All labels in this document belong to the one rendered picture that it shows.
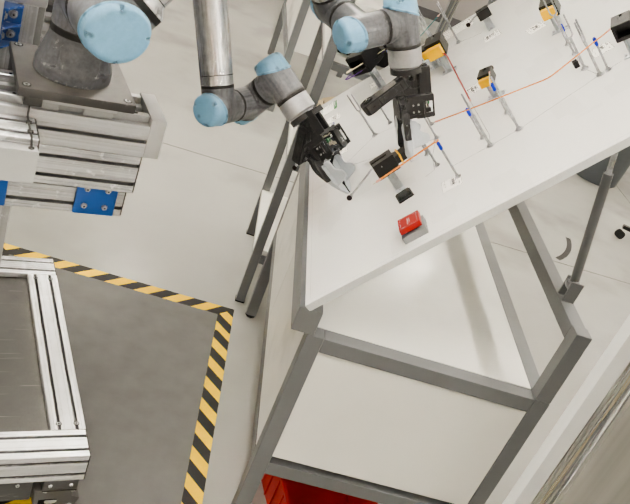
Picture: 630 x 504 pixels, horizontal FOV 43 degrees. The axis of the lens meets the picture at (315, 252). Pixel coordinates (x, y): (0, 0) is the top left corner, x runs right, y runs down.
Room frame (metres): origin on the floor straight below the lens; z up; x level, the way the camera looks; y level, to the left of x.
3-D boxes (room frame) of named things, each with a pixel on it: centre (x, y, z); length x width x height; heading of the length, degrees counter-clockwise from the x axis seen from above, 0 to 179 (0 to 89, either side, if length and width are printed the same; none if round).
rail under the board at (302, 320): (2.05, 0.07, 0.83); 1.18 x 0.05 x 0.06; 11
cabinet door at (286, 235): (2.32, 0.10, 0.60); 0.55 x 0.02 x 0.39; 11
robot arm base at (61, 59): (1.49, 0.59, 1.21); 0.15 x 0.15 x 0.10
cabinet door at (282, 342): (1.78, 0.00, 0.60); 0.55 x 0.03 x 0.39; 11
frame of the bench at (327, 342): (2.11, -0.24, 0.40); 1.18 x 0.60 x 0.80; 11
